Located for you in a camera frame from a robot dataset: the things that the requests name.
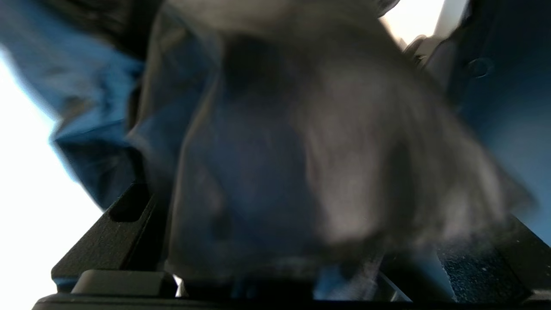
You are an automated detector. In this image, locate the black folding umbrella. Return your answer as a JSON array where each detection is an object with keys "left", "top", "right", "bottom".
[{"left": 0, "top": 0, "right": 551, "bottom": 302}]

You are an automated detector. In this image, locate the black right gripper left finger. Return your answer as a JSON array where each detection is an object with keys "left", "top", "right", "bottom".
[{"left": 51, "top": 183, "right": 177, "bottom": 298}]

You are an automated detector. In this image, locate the white ribbed TV cabinet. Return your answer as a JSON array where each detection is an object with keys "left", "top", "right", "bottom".
[{"left": 0, "top": 0, "right": 446, "bottom": 310}]

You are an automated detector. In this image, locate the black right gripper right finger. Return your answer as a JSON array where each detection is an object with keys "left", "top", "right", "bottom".
[{"left": 383, "top": 215, "right": 551, "bottom": 303}]

